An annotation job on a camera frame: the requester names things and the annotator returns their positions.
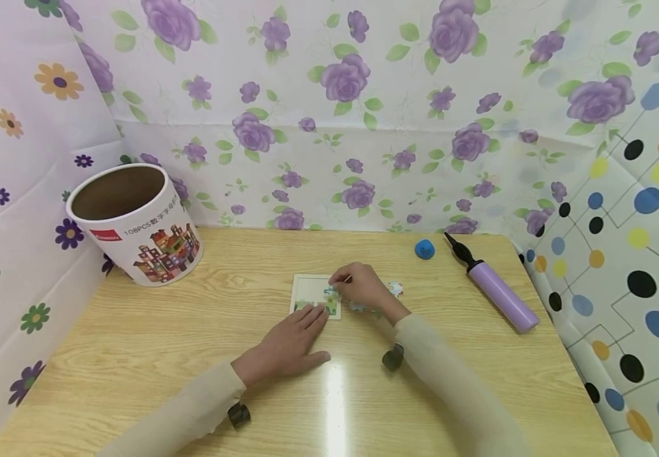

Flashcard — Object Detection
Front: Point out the white puzzle board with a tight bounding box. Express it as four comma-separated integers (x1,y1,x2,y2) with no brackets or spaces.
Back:
289,274,343,321

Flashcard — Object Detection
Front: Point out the purple hand pump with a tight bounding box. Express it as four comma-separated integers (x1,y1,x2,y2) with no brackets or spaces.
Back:
443,232,541,334

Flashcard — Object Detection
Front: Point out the person's left hand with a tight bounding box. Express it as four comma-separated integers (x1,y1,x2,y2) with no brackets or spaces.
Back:
230,303,333,390

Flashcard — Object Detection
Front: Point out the person's left forearm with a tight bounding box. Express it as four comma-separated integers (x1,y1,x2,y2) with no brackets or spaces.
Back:
96,360,249,457

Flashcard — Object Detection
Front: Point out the person's right hand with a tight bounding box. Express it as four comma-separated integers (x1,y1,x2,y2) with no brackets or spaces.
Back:
328,262,411,326

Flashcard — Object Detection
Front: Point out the white cylindrical puzzle canister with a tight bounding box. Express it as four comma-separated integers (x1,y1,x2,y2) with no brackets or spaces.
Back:
66,163,205,288

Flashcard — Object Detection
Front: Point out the person's right forearm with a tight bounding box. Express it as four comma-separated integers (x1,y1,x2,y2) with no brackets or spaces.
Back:
392,312,537,457

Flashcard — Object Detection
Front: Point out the black wrist band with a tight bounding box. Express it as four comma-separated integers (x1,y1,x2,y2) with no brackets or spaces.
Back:
227,401,252,432
381,343,406,373

